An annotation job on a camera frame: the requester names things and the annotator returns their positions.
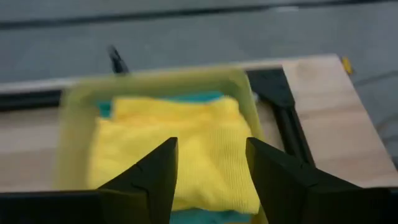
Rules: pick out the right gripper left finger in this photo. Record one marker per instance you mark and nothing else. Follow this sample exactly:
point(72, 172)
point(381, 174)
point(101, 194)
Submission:
point(149, 180)

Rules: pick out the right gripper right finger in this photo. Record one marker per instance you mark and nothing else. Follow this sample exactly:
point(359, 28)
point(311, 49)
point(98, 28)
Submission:
point(280, 183)

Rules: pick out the yellow microfiber towel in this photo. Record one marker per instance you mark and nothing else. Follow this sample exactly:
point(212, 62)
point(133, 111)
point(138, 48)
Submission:
point(205, 140)

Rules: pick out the teal microfiber towel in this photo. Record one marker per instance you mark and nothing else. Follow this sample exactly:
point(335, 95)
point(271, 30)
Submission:
point(199, 97)

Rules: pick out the yellow-green plastic bin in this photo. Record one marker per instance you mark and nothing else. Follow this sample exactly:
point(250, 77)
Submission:
point(77, 130)

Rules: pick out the black aluminium table frame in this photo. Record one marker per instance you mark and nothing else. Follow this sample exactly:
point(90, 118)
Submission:
point(273, 90)

